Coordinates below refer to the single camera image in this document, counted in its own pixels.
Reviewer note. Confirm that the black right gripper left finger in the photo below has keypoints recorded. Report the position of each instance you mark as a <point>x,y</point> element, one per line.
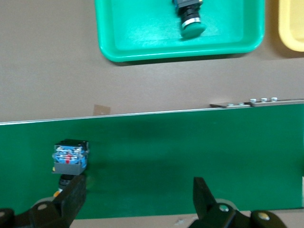
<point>71,202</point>

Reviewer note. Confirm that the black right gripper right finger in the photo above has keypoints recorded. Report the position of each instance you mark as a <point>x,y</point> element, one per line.
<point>206,206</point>

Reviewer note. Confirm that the yellow push button switch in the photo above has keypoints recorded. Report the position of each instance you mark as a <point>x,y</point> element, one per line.
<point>69,156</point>

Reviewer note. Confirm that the green push button switch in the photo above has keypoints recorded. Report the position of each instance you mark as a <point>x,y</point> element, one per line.
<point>190,14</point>

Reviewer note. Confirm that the green conveyor belt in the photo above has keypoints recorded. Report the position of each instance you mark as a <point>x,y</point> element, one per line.
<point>166,154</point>

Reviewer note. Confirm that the green plastic tray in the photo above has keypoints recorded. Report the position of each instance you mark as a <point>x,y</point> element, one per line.
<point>147,35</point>

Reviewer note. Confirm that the yellow plastic tray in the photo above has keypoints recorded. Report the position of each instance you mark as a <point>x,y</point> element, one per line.
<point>292,28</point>

